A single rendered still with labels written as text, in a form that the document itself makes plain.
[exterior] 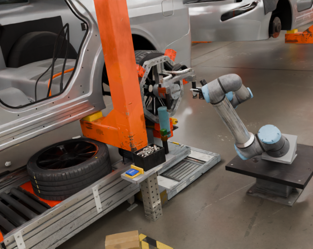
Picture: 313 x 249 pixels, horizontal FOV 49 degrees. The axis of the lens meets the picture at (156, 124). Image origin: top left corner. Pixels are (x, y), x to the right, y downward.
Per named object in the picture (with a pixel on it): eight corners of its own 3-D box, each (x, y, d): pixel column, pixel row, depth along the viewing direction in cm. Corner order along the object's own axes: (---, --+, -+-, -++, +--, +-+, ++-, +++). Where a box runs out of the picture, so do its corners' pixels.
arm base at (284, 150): (293, 138, 264) (290, 133, 257) (285, 160, 260) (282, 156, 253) (269, 132, 276) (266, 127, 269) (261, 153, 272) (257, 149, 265)
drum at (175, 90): (163, 94, 304) (161, 79, 299) (182, 97, 290) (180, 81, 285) (153, 99, 295) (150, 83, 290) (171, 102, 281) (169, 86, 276)
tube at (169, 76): (159, 75, 288) (158, 63, 284) (177, 77, 275) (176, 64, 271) (145, 81, 276) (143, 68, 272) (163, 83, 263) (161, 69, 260)
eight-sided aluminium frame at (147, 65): (180, 108, 325) (174, 51, 305) (185, 109, 320) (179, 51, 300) (139, 129, 289) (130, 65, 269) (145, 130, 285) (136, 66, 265)
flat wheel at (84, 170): (68, 156, 330) (62, 134, 321) (127, 164, 300) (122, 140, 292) (16, 194, 276) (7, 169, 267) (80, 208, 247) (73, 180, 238)
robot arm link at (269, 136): (288, 145, 254) (282, 136, 241) (266, 155, 259) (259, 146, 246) (279, 129, 263) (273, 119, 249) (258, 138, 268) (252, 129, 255)
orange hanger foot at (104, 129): (97, 129, 318) (89, 94, 305) (135, 140, 283) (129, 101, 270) (82, 136, 307) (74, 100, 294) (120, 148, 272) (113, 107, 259)
